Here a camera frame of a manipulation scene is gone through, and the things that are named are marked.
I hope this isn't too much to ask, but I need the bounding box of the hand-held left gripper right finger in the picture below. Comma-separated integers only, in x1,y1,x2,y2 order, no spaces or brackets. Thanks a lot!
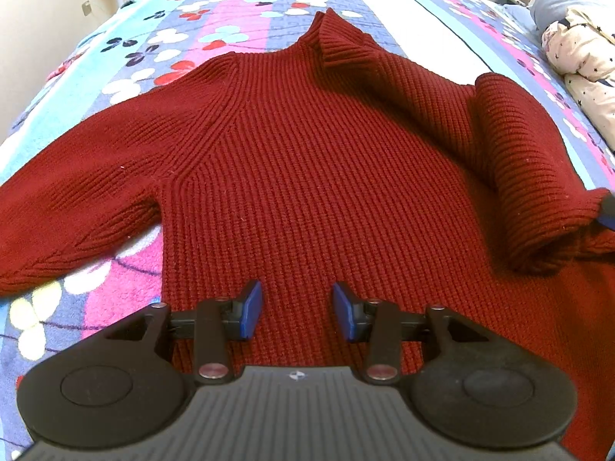
331,282,486,386

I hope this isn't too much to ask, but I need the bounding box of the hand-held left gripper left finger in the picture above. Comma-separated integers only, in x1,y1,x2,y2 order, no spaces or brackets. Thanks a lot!
103,279,264,386

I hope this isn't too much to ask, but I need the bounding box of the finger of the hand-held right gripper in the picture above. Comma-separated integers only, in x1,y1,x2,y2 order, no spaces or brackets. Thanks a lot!
595,189,615,232

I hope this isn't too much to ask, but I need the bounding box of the red knitted sweater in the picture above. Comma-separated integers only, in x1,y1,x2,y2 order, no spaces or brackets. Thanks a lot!
0,10,615,461

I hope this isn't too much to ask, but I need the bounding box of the star print beige quilt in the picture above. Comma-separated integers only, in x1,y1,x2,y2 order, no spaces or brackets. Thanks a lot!
542,6,615,149

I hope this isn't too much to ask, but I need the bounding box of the light blue pillow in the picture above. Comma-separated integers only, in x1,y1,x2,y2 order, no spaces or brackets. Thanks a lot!
500,0,615,35

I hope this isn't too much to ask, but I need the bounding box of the floral striped blanket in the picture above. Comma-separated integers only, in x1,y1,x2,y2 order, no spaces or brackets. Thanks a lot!
0,0,615,461

